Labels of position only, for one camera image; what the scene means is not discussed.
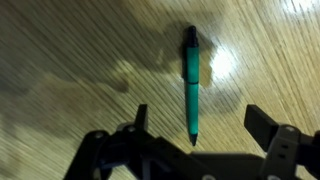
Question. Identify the green black pen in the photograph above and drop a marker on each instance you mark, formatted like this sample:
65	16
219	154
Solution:
192	96

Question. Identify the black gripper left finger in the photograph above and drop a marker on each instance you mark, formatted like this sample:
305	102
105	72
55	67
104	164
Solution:
141	116

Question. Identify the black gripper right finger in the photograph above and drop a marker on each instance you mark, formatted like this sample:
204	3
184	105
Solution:
260	125

